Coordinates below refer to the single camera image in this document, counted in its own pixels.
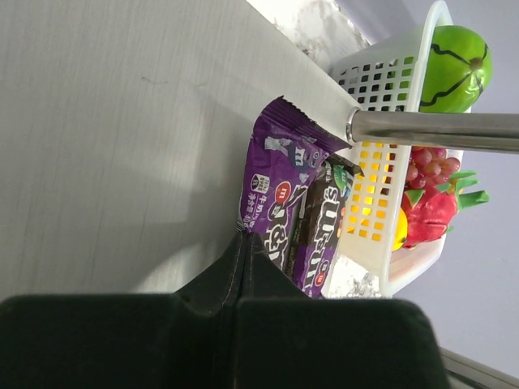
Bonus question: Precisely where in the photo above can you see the white two-tier shelf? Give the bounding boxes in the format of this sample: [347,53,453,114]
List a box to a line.
[1,1,349,298]

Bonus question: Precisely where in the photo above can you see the white plastic fruit basket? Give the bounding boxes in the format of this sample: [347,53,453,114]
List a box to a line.
[322,1,452,298]

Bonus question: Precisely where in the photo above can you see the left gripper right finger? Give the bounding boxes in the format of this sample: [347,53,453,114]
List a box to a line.
[234,234,449,388]

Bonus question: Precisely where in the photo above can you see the yellow toy lemon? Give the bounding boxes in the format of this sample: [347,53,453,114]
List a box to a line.
[392,208,408,251]

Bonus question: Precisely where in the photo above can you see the red toy grapes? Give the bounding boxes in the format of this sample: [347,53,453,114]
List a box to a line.
[405,146,461,190]

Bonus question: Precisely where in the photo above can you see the purple M&M pack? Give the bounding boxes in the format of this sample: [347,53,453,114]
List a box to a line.
[239,97,345,269]
[287,155,362,299]

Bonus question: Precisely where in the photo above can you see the green toy ball fruit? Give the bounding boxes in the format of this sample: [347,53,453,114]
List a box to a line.
[419,25,493,113]

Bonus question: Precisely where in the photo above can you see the pink toy dragon fruit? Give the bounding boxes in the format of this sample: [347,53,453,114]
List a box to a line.
[401,170,490,250]

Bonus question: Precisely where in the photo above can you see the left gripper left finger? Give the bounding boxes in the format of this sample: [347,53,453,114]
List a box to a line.
[1,233,247,388]

